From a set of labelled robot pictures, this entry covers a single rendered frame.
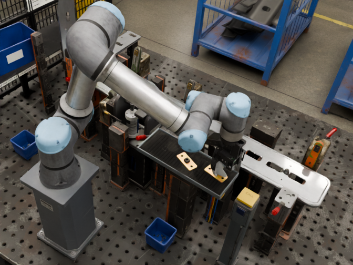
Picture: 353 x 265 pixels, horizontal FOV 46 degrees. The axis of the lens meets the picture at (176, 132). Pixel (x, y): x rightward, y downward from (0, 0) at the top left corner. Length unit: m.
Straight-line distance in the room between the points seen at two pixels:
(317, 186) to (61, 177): 1.02
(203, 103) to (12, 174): 1.20
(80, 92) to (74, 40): 0.29
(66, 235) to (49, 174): 0.33
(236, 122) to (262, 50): 2.82
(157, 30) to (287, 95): 1.52
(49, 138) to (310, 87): 3.02
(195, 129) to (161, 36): 3.24
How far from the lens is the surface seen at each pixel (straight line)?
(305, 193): 1.78
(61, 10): 2.16
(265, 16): 3.92
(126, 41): 2.42
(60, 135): 1.41
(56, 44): 2.37
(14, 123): 2.43
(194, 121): 1.17
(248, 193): 1.50
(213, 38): 4.11
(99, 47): 1.13
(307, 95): 3.94
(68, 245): 1.81
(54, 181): 1.53
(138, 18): 4.64
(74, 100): 1.43
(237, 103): 1.24
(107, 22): 1.21
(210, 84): 2.64
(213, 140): 1.40
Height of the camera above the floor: 2.32
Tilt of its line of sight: 45 degrees down
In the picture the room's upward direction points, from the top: 6 degrees clockwise
